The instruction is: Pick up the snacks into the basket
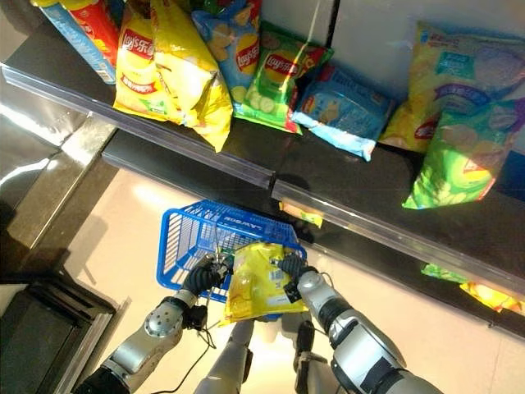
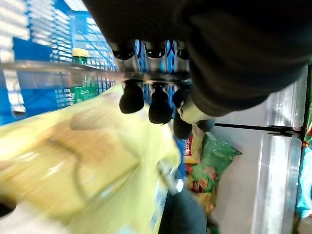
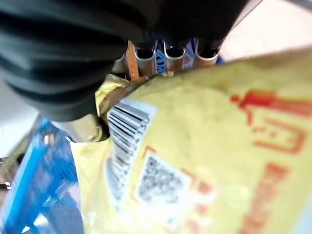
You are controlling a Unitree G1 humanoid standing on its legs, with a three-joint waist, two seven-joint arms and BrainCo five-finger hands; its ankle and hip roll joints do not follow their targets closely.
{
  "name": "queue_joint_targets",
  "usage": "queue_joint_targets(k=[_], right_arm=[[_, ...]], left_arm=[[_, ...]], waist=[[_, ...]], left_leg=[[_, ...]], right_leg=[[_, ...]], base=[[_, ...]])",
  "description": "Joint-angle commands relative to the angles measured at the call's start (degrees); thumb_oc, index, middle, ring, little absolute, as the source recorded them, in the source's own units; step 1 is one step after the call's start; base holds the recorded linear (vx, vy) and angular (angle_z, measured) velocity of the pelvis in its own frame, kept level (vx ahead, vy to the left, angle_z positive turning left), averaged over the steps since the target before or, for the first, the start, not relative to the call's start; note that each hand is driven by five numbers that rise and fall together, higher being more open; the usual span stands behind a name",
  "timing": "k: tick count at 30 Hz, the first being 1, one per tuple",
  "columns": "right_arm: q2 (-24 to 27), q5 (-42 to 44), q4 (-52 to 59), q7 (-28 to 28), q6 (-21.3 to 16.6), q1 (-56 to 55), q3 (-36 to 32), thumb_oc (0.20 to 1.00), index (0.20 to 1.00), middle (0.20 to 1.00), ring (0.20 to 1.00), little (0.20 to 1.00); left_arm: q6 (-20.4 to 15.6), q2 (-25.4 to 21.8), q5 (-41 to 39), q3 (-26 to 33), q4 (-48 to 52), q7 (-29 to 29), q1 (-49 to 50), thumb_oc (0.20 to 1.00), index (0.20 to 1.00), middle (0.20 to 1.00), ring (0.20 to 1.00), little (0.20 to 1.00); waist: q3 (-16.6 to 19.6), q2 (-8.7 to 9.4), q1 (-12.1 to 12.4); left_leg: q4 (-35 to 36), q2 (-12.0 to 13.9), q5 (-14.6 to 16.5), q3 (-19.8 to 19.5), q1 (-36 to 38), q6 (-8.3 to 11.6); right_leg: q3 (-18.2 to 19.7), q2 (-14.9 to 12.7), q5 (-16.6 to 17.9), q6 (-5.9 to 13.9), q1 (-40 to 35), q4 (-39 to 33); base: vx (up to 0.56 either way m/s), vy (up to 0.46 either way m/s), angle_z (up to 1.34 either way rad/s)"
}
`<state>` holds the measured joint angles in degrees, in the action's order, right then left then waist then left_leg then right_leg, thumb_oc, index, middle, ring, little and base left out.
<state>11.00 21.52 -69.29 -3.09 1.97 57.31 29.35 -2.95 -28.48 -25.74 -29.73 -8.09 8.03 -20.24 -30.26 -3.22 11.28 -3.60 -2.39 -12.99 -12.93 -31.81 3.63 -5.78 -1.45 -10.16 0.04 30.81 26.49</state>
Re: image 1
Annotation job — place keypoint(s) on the yellow Lay's chip bag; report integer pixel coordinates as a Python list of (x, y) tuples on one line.
[(135, 78)]

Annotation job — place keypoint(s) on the steel side panel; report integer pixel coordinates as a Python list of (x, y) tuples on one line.
[(45, 164)]

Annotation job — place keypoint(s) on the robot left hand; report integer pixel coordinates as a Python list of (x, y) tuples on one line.
[(202, 277)]

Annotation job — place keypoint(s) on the black lower shelf board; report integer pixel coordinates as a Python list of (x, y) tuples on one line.
[(361, 262)]

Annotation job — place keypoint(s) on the yellow orange chip bag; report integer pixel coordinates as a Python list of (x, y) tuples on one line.
[(492, 297)]

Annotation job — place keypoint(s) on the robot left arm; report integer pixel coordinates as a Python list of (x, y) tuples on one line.
[(147, 340)]

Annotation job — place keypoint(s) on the small green chip bag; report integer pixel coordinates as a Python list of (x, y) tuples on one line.
[(443, 273)]

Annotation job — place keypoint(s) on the light blue flat chip bag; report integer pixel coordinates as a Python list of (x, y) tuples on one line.
[(344, 115)]

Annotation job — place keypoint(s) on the green Lay's cucumber chip bag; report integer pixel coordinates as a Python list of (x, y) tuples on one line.
[(270, 88)]

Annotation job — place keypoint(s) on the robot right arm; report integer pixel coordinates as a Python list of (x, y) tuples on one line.
[(352, 336)]

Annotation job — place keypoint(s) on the light blue snack box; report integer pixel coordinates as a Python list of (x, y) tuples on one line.
[(80, 43)]

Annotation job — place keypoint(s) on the yellow chip bag barcode side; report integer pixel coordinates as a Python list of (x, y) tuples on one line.
[(254, 283)]

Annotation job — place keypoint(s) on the yellow chip bag plain side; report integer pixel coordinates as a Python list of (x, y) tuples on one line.
[(193, 82)]

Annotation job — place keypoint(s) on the robot left leg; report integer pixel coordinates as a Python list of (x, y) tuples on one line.
[(229, 361)]

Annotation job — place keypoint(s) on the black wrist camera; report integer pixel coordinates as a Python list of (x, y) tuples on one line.
[(197, 317)]

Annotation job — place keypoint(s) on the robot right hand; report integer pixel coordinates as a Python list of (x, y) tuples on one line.
[(294, 266)]

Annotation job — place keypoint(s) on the red chip bag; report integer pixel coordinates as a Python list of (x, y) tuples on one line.
[(95, 20)]

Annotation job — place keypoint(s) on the small yellow chip bag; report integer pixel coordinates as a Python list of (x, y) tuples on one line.
[(305, 215)]

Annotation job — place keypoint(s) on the blue plastic shopping basket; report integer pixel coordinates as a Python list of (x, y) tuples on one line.
[(193, 234)]

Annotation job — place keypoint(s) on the robot leg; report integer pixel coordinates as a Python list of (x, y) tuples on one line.
[(305, 353), (229, 361)]

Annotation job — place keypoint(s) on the robot right leg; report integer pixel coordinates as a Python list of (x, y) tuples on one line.
[(305, 353)]

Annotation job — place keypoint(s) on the clear plastic price rail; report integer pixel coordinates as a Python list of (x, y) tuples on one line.
[(135, 125), (393, 236)]

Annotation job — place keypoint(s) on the black shelf board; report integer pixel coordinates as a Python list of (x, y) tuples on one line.
[(361, 262), (311, 160)]

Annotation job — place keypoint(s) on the blue Lay's chip bag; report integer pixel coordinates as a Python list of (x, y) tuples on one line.
[(234, 45)]

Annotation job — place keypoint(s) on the pale yellow purple chip bag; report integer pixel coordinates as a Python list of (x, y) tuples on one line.
[(451, 61)]

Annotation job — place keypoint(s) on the dark metal door frame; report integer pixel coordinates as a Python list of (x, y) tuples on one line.
[(61, 324)]

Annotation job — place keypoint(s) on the green teal chip bag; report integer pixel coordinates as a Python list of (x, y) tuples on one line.
[(459, 164)]

